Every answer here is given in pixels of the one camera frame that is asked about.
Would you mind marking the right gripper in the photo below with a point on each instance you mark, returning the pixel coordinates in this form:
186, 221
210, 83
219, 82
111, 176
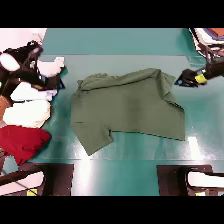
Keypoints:
190, 77

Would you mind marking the green T-shirt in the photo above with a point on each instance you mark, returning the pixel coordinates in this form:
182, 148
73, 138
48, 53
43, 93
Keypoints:
126, 106

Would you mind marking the heap of clothes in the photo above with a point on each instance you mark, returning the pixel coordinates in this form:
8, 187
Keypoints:
208, 38

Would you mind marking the cream garment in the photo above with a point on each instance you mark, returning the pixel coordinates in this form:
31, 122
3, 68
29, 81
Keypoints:
28, 114

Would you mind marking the red garment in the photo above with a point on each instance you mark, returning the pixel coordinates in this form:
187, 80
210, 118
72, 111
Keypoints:
23, 141

